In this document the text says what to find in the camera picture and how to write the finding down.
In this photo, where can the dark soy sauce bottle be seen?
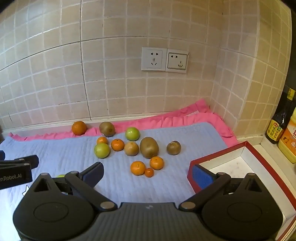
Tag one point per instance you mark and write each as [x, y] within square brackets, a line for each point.
[275, 129]

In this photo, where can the red box with white inside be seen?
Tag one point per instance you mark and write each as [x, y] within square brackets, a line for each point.
[231, 164]

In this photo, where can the large orange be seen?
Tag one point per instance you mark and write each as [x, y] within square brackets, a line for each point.
[79, 128]

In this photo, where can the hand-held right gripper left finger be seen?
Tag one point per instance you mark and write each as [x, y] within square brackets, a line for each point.
[93, 173]

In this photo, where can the pink ruffled cloth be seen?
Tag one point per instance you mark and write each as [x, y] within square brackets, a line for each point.
[203, 115]

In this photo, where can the small mandarin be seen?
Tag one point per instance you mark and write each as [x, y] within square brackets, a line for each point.
[102, 140]

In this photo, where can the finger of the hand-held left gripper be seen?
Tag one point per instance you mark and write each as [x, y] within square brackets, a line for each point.
[32, 161]

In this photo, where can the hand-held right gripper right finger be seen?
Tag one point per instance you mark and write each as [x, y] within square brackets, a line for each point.
[202, 177]

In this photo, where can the yellow cooking oil bottle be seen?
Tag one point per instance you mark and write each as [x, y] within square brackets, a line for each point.
[289, 143]

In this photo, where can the blue quilted mat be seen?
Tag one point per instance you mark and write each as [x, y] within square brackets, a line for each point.
[138, 187]

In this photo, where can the tiny mandarin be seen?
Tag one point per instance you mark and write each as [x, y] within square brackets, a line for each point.
[149, 172]

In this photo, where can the green jujube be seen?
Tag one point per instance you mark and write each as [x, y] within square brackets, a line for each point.
[132, 134]
[101, 150]
[61, 176]

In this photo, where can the light brown kiwi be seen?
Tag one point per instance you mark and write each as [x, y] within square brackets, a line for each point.
[131, 148]

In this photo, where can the large brown kiwi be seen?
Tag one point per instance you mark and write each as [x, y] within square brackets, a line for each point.
[149, 147]

